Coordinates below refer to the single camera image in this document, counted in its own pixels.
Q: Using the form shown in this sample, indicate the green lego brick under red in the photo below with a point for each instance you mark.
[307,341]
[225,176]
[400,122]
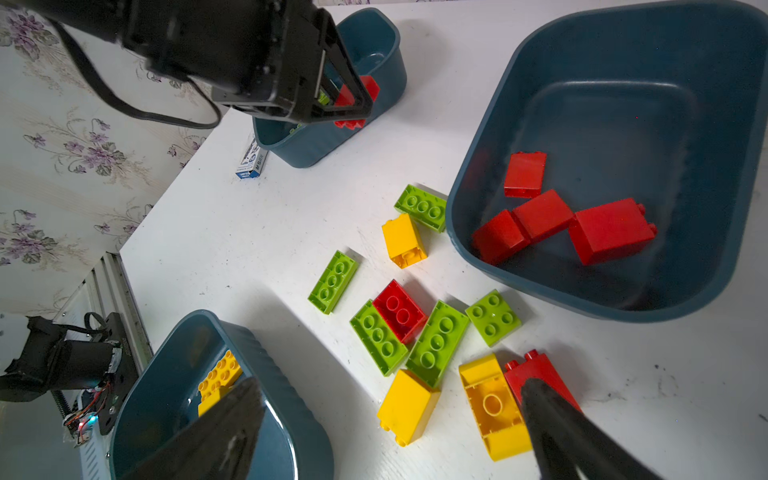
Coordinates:
[385,349]

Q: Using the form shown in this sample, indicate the marker pen box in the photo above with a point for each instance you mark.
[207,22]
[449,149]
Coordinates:
[253,162]

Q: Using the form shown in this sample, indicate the red lego brick large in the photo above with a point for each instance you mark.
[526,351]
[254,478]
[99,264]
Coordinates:
[611,231]

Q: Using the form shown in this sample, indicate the red lego brick joined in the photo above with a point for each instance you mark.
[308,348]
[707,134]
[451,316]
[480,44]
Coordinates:
[543,216]

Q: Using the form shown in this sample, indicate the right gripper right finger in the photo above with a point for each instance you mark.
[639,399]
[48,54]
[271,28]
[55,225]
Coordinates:
[567,445]

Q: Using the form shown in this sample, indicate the red flat lego brick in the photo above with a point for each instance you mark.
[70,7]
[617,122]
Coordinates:
[400,312]

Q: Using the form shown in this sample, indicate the long yellow lego brick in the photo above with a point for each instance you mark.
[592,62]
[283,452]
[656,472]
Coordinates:
[221,378]

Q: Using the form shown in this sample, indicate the green lego brick upright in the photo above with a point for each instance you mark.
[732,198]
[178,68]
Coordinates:
[333,282]

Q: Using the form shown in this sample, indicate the yellow lego brick front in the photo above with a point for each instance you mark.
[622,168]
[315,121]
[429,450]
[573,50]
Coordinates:
[407,407]

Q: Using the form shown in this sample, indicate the small yellow lego brick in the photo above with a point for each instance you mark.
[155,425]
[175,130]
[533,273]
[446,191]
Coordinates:
[208,402]

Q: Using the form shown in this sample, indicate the teal bin front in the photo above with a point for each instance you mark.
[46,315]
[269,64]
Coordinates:
[291,443]

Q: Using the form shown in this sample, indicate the yellow lego brick right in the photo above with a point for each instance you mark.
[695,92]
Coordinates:
[496,412]

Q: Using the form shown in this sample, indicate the small green lego right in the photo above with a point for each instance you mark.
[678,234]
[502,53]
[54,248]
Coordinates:
[493,318]

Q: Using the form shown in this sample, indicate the red lego brick back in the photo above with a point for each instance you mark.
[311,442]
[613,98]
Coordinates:
[524,176]

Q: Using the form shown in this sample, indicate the green lego brick middle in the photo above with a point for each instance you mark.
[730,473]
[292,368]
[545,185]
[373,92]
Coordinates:
[439,339]

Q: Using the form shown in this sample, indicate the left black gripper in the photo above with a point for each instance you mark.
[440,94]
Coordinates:
[281,51]

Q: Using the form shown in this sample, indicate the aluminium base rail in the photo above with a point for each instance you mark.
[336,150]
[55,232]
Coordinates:
[104,310]

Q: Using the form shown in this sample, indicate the yellow lego brick centre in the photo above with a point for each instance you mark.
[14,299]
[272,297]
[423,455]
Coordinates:
[403,241]

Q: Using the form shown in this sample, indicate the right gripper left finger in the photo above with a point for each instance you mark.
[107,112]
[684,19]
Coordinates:
[218,445]

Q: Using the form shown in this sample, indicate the teal bin back right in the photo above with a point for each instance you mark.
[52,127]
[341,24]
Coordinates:
[664,103]

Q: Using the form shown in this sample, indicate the green lego brick back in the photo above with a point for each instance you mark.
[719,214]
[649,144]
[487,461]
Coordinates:
[423,207]

